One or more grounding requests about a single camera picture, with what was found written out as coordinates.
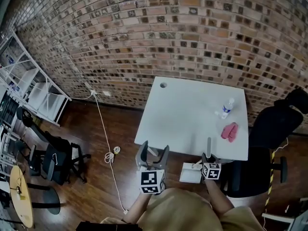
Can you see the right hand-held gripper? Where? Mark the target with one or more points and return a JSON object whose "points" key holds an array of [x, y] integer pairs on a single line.
{"points": [[211, 171]]}

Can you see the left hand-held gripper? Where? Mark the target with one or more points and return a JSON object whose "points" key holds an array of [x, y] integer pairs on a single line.
{"points": [[151, 179]]}

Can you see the person's right forearm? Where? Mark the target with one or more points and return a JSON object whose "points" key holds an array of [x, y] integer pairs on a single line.
{"points": [[217, 196]]}

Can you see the person's left forearm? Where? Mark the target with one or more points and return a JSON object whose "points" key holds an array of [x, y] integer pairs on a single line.
{"points": [[140, 206]]}

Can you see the pink cloth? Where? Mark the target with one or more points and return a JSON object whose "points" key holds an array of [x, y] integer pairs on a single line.
{"points": [[229, 132]]}

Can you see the white rectangular table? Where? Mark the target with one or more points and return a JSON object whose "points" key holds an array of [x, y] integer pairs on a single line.
{"points": [[187, 114]]}

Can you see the black high-back office chair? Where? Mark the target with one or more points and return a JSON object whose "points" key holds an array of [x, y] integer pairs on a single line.
{"points": [[260, 153]]}

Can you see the clear plastic water bottle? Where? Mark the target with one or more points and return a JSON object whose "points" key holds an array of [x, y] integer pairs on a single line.
{"points": [[227, 108]]}

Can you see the person's tan clothing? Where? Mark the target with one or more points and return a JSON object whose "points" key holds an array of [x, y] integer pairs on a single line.
{"points": [[183, 213]]}

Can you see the black mesh office chair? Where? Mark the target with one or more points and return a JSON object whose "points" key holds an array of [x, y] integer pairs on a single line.
{"points": [[55, 157]]}

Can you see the grey office chair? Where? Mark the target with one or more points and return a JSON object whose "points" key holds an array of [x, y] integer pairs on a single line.
{"points": [[26, 155]]}

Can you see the white metal shelf rack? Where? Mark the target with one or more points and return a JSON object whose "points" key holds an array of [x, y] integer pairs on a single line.
{"points": [[36, 90]]}

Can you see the round wooden table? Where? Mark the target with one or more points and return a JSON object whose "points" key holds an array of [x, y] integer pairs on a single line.
{"points": [[21, 208]]}

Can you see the white furniture frame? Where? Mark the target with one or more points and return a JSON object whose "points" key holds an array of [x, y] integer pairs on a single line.
{"points": [[284, 219]]}

